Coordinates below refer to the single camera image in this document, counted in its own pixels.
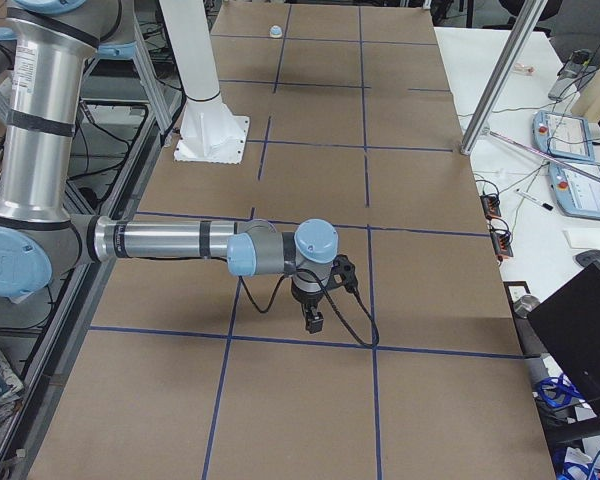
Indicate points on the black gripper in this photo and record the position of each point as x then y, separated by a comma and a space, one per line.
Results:
306, 303

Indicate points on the blue white call bell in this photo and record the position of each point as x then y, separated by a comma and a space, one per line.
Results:
275, 31

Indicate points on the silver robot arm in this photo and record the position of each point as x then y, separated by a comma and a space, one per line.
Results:
40, 240

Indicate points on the silver metal cylinder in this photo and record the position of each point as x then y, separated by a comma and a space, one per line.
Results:
524, 305

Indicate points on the upper orange connector block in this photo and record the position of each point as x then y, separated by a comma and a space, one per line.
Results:
491, 206

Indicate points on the black marker pen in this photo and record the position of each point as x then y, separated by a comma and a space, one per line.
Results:
534, 200

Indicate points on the black monitor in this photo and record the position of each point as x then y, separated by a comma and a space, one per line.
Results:
568, 325

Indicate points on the lower teach pendant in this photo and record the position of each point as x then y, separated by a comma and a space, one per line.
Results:
576, 195

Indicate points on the teach pendant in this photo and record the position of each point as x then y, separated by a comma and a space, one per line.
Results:
563, 136
576, 195

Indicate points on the upper teach pendant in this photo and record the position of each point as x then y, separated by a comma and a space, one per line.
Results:
563, 136

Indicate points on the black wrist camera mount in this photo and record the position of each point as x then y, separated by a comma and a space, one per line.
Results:
343, 274

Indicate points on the white camera pedestal column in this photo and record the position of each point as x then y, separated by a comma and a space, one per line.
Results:
209, 131

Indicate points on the aluminium frame post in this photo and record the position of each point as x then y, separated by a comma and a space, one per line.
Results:
517, 39

